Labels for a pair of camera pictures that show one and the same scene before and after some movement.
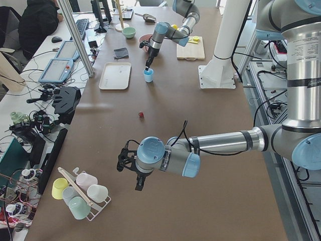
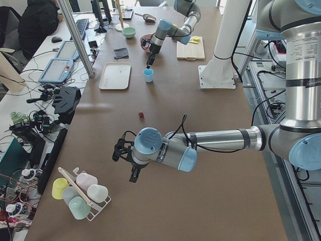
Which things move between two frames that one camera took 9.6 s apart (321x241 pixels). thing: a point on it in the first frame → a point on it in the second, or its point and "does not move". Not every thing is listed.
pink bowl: (145, 37) does not move
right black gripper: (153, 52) does not move
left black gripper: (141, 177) → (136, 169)
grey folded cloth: (121, 53) does not move
